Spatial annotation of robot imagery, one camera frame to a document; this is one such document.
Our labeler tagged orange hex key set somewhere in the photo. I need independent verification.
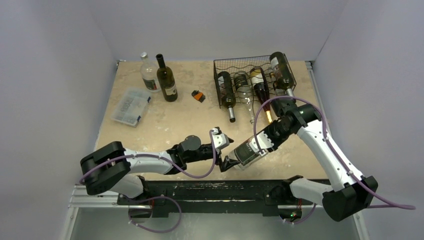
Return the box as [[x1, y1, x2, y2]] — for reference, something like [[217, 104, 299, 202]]
[[191, 90, 206, 103]]

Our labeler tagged red bottle gold cap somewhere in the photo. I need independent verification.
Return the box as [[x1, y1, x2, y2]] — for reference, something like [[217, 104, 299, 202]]
[[249, 66, 270, 104]]

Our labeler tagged clear glass bottle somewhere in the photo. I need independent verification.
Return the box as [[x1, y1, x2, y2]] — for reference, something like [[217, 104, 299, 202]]
[[225, 137, 268, 171], [140, 52, 161, 93]]

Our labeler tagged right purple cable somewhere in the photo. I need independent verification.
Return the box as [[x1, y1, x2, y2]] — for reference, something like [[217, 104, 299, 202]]
[[253, 96, 417, 226]]

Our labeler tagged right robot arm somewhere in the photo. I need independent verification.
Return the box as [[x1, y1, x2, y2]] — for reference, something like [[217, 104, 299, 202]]
[[268, 96, 379, 222]]

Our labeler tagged purple cable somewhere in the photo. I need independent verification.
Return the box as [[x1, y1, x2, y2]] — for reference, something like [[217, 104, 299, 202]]
[[78, 129, 220, 234], [253, 96, 417, 226]]

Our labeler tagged dark bottle upper far right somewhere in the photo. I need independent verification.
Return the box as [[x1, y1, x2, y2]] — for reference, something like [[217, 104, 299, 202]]
[[269, 51, 295, 97]]

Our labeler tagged black wire wine rack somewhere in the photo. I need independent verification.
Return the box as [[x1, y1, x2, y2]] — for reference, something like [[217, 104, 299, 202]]
[[213, 51, 297, 115]]

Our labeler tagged clear plastic organizer box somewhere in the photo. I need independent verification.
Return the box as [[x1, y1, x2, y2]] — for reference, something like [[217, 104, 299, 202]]
[[110, 87, 152, 128]]

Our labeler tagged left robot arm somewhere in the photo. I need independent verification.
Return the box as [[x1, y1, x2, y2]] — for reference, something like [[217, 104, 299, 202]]
[[79, 128, 234, 205]]

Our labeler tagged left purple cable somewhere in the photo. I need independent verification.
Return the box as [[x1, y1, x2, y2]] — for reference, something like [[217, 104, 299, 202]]
[[78, 129, 220, 234]]

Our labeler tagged green bottle silver cap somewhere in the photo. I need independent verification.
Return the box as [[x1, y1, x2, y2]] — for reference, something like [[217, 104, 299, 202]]
[[218, 71, 236, 123]]

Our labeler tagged dark green wine bottle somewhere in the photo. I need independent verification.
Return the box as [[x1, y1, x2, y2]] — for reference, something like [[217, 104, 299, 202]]
[[155, 53, 178, 102]]

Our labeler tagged aluminium frame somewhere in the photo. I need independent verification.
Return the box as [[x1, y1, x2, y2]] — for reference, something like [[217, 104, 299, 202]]
[[70, 60, 370, 240]]

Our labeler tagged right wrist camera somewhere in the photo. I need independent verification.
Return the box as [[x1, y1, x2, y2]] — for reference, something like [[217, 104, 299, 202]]
[[250, 131, 274, 157]]

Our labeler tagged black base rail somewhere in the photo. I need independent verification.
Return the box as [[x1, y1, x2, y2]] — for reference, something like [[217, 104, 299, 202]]
[[115, 179, 322, 220]]

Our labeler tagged clear slim empty bottle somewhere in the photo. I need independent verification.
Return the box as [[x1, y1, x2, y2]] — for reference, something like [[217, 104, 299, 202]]
[[233, 71, 255, 124]]

